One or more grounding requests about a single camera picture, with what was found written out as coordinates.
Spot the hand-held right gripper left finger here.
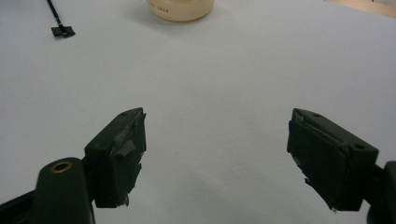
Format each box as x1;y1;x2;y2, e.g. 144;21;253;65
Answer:
83;107;148;209

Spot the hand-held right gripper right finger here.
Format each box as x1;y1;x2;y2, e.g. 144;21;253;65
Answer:
286;107;380;213

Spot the cream ribbed holder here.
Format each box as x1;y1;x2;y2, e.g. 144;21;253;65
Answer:
146;0;216;23

